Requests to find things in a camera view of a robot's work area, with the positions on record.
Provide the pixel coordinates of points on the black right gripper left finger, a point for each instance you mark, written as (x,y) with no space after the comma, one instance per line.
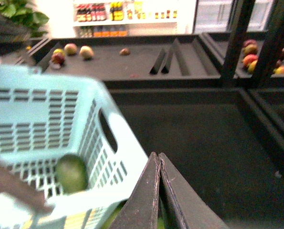
(141,209)

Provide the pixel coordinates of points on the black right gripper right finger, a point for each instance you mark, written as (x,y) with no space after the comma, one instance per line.
(181,206)

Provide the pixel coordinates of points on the green avocado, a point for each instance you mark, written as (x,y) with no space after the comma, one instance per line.
(71,173)

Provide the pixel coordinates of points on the light blue plastic basket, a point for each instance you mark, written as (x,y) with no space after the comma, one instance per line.
(42,118)

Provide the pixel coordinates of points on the black fruit display shelf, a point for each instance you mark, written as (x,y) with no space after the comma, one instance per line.
(218,139)

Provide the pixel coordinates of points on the peach fruit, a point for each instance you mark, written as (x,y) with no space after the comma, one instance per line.
(70,49)
(86,52)

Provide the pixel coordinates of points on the drinks shelf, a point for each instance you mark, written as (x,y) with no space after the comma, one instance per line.
(121,18)

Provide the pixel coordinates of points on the green plant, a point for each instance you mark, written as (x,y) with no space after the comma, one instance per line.
(24,13)

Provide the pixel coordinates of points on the brown basket handle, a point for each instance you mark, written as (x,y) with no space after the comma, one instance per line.
(12,185)

